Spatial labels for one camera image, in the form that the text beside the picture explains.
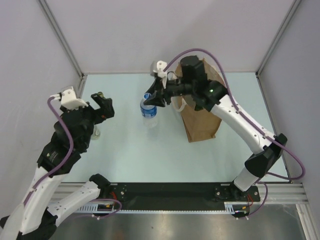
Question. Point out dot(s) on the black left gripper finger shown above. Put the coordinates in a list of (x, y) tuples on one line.
[(96, 101), (107, 109)]

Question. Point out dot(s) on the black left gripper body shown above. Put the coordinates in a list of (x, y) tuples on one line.
[(92, 116)]

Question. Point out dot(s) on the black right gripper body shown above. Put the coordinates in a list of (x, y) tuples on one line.
[(173, 89)]

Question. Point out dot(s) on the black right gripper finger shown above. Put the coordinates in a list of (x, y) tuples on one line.
[(155, 91), (154, 100)]

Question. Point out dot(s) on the blue label bottle front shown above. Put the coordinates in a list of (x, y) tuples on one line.
[(148, 112)]

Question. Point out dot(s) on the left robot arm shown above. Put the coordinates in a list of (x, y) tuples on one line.
[(34, 218)]

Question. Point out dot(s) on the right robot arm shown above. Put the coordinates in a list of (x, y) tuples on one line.
[(209, 93)]

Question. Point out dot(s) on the brown canvas tote bag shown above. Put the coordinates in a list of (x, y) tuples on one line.
[(199, 125)]

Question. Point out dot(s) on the small clear glass bottle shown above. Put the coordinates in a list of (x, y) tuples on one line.
[(96, 133)]

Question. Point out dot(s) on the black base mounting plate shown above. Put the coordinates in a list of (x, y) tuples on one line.
[(176, 194)]

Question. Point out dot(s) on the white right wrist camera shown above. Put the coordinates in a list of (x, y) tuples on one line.
[(159, 69)]

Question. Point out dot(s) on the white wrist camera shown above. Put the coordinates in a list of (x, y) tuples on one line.
[(159, 69), (68, 99)]

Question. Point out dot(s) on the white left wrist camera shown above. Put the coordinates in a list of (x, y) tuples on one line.
[(68, 99)]

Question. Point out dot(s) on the white slotted cable duct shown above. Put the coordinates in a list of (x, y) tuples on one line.
[(103, 209)]

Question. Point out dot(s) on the aluminium frame rail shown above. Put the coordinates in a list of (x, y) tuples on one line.
[(278, 193)]

